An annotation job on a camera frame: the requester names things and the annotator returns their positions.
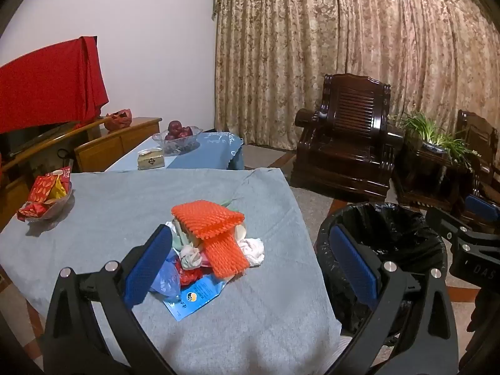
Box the large white tissue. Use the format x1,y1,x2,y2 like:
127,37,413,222
237,238,265,269

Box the beige patterned curtain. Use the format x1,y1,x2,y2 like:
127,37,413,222
213,0,500,153

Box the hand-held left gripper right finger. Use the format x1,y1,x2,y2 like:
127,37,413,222
328,224,459,375

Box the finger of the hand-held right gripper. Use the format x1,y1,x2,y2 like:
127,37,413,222
425,207,500,243
465,194,500,224

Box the small tissue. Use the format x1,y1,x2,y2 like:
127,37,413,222
179,244,203,271

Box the dark wooden armchair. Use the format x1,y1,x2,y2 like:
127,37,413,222
455,110,500,232
290,73,406,204

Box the green potted plant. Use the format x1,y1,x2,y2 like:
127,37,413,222
397,110,482,167

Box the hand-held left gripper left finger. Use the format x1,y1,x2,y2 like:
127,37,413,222
43,224,180,375

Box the light wooden cabinet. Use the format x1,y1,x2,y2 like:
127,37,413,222
74,117,163,173

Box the dark wooden side table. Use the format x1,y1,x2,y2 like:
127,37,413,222
392,141,471,212

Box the red apples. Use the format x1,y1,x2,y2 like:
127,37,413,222
165,120,193,141

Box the blue plastic bag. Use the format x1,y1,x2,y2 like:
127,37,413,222
149,257,183,297

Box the red cloth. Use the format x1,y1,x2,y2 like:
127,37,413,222
0,36,109,134

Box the curved wooden chair back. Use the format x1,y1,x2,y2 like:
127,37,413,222
0,118,115,173

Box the red plastic bag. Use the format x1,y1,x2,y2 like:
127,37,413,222
103,109,134,132

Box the red wrapper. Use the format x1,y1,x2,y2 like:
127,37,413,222
174,261,204,287

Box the bin with black bag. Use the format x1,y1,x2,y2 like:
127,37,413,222
314,202,448,338

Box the blue tablecloth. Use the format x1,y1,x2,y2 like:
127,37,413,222
105,130,245,172

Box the glass fruit bowl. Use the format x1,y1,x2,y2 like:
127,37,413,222
152,127,204,154

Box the blue squeeze tube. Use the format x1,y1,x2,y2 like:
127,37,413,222
162,272,228,322

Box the black television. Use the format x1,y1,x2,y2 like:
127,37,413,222
0,122,79,159

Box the white printed carton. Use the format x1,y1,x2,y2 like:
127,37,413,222
171,220,190,243

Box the orange foam net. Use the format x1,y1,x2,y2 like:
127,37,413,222
171,200,249,280

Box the bowl of red snack packets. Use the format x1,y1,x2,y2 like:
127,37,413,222
17,166,75,224

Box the cream tissue box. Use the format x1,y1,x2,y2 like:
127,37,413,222
137,147,166,171

